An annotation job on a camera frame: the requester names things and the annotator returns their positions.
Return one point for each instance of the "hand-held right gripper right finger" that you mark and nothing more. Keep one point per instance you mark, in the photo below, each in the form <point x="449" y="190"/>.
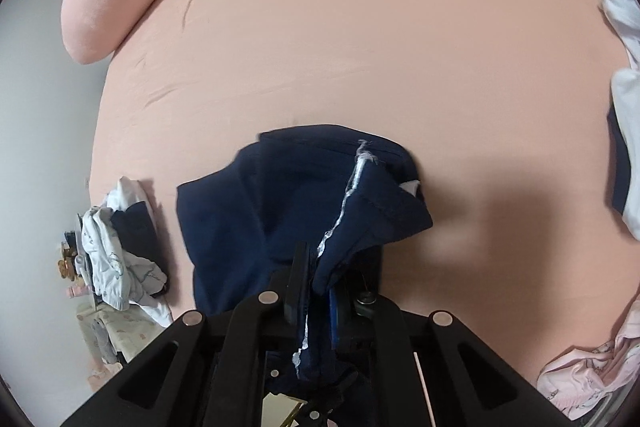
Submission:
<point x="335" y="312"/>

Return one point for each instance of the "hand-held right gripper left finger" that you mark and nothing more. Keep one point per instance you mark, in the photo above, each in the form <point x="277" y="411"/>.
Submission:
<point x="299" y="272"/>

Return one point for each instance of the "navy pants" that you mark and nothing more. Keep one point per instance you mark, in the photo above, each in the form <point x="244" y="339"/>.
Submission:
<point x="280" y="207"/>

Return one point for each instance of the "folded navy garment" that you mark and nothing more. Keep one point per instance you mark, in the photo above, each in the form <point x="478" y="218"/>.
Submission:
<point x="132" y="222"/>

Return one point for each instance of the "light blue printed pyjama pants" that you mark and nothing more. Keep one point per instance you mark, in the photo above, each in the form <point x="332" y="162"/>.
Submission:
<point x="112" y="262"/>

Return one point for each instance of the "cream printed blanket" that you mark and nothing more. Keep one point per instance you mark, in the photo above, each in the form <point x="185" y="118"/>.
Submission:
<point x="120" y="332"/>

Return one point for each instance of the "pale blue plain shirt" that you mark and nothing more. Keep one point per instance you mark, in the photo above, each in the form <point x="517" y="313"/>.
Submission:
<point x="125" y="192"/>

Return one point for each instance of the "brown bear toy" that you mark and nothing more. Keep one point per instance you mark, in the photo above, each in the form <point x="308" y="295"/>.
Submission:
<point x="65" y="264"/>

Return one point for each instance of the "bed with pink sheet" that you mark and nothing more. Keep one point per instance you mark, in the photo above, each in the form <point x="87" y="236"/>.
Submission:
<point x="375" y="32"/>

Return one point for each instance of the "pale pink garment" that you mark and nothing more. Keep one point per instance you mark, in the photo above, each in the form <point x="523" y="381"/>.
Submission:
<point x="590" y="367"/>

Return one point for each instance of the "white shirt with navy trim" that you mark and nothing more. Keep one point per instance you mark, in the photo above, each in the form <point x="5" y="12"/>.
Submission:
<point x="627" y="92"/>

